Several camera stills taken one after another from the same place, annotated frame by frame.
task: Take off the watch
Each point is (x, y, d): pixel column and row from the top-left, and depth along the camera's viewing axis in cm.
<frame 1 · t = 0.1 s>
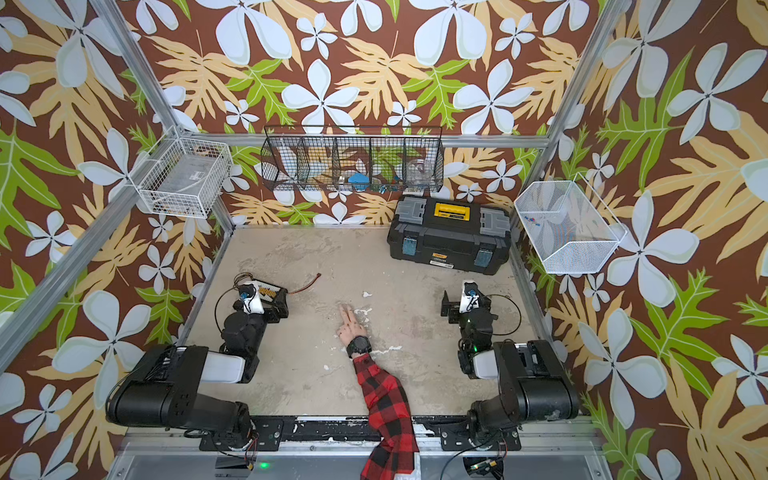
left hand: (268, 287, 89), fingers open
right hand: (460, 290, 90), fingers open
black toolbox yellow label: (455, 233, 97), point 18 cm above the table

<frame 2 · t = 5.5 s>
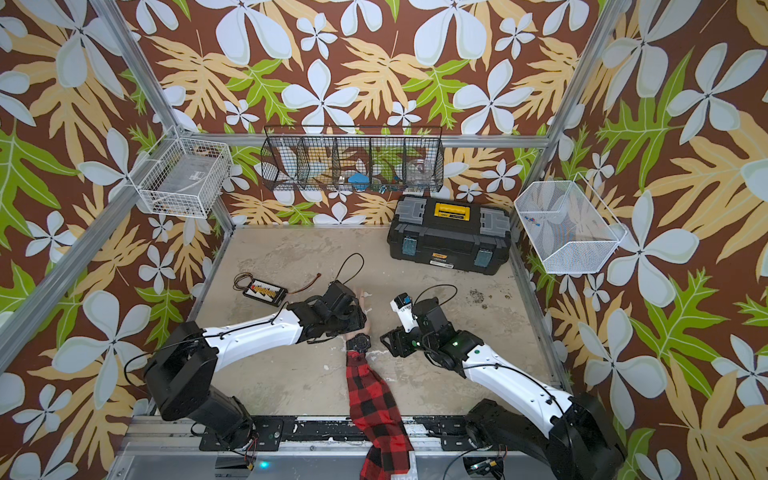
left hand: (363, 317, 87), fingers open
right hand: (387, 333, 81), fingers open
the named things where they were.

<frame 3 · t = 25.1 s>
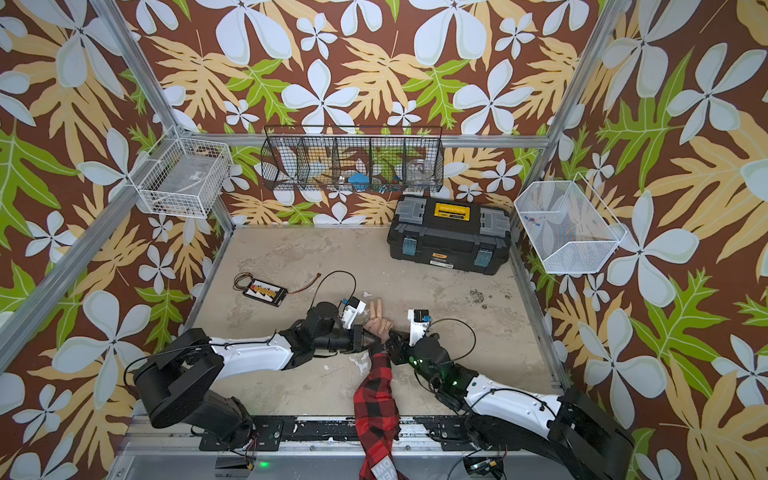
left hand: (382, 339, 80), fingers closed
right hand: (385, 333, 81), fingers closed
the named things where they were.

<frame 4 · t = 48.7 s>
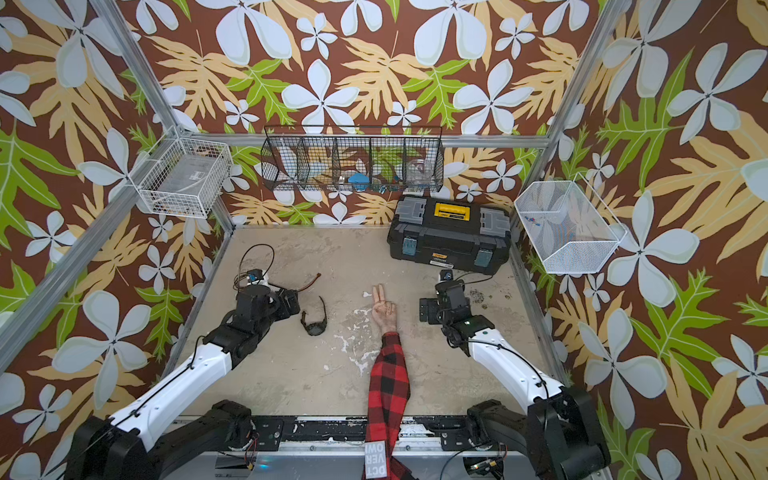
left hand: (284, 292, 84), fingers open
right hand: (435, 300, 88), fingers open
red plaid sleeve forearm: (388, 395, 78), point 4 cm above the table
the other named things where they were.

